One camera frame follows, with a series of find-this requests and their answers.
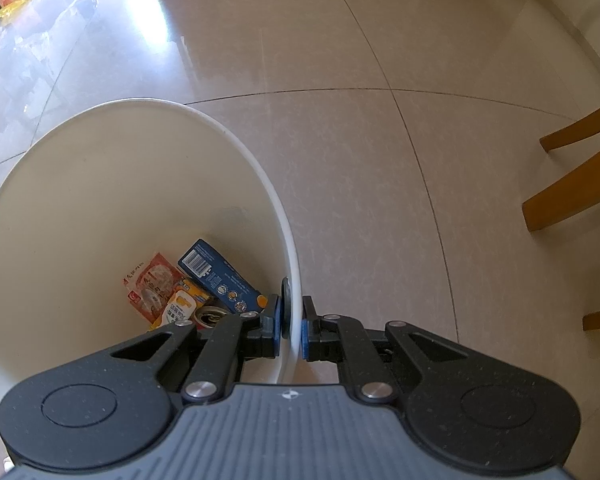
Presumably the wooden chair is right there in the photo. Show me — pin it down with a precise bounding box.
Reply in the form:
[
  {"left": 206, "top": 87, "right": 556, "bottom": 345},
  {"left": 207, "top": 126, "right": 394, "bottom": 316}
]
[{"left": 521, "top": 96, "right": 600, "bottom": 333}]

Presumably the white plastic trash bin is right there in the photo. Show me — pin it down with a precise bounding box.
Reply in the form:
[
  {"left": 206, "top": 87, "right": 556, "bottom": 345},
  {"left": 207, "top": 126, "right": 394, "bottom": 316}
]
[{"left": 0, "top": 99, "right": 302, "bottom": 401}]

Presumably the red snack wrapper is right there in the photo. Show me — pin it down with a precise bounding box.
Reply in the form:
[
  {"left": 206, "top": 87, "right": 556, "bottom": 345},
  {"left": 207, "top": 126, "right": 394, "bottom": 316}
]
[{"left": 122, "top": 252, "right": 183, "bottom": 324}]

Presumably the red soda can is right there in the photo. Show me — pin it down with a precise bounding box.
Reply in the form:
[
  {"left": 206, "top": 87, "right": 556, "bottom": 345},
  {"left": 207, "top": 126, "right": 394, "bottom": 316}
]
[{"left": 193, "top": 304, "right": 230, "bottom": 330}]

